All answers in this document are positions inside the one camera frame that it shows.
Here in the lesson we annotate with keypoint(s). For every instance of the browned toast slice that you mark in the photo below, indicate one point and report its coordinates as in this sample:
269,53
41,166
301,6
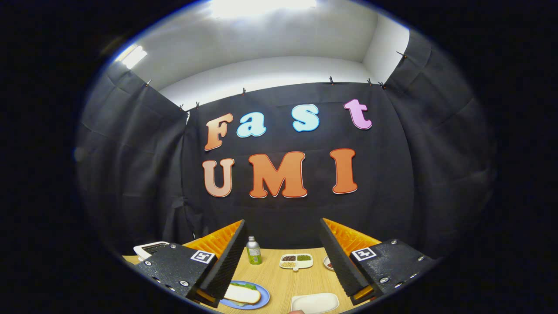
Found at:
242,295

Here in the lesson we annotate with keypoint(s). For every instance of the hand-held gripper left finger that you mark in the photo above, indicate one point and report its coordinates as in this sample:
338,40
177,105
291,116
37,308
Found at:
224,266

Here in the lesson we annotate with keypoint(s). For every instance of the green lettuce leaf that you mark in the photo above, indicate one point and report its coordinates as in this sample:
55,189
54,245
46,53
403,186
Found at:
249,285

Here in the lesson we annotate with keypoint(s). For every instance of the white oval plate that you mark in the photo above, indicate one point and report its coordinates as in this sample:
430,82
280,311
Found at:
327,261

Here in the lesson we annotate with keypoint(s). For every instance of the white toaster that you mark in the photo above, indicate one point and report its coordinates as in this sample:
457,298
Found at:
146,249

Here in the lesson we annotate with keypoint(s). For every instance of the large ceiling light panel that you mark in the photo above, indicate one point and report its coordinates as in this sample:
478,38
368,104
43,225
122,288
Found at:
261,8

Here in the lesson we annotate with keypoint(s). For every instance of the white square plate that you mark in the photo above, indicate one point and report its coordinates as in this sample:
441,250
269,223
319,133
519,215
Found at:
314,303

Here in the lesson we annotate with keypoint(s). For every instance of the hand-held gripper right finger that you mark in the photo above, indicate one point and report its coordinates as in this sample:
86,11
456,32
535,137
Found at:
342,261

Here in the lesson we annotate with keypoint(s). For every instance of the white divided bean dish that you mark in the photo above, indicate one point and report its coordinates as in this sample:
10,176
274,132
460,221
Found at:
296,261

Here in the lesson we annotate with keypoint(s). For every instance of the small ceiling light panel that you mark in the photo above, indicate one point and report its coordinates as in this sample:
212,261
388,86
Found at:
132,56

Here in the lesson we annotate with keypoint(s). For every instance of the black backdrop cloth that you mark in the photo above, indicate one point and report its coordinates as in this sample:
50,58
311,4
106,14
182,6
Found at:
392,174

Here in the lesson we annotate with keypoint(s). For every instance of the blue plate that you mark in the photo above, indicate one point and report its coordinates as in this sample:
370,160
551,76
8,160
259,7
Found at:
265,296

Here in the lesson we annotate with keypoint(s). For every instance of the green label metal bottle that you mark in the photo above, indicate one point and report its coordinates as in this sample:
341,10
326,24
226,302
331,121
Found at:
253,253

